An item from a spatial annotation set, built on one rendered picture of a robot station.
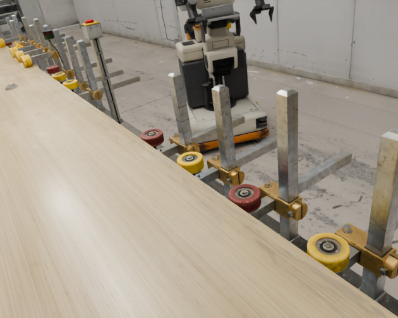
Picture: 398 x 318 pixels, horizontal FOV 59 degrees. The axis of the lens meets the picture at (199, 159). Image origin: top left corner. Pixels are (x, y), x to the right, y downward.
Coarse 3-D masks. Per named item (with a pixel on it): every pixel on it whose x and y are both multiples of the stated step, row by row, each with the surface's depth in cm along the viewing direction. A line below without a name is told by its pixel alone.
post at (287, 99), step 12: (276, 96) 79; (288, 96) 76; (276, 108) 80; (288, 108) 78; (276, 120) 82; (288, 120) 79; (288, 132) 81; (288, 144) 82; (288, 156) 84; (288, 168) 86; (288, 180) 87; (288, 192) 89; (288, 228) 95; (288, 240) 98
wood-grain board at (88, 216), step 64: (0, 64) 274; (0, 128) 153; (64, 128) 143; (0, 192) 106; (64, 192) 101; (128, 192) 97; (192, 192) 92; (0, 256) 81; (64, 256) 78; (128, 256) 76; (192, 256) 73; (256, 256) 71
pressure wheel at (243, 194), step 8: (240, 184) 91; (248, 184) 91; (232, 192) 89; (240, 192) 89; (248, 192) 89; (256, 192) 87; (232, 200) 86; (240, 200) 86; (248, 200) 85; (256, 200) 86; (248, 208) 86; (256, 208) 87
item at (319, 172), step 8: (344, 152) 109; (328, 160) 107; (336, 160) 106; (344, 160) 107; (312, 168) 104; (320, 168) 104; (328, 168) 104; (336, 168) 106; (304, 176) 101; (312, 176) 101; (320, 176) 103; (304, 184) 99; (312, 184) 102; (264, 200) 95; (272, 200) 94; (264, 208) 93; (272, 208) 95; (256, 216) 92
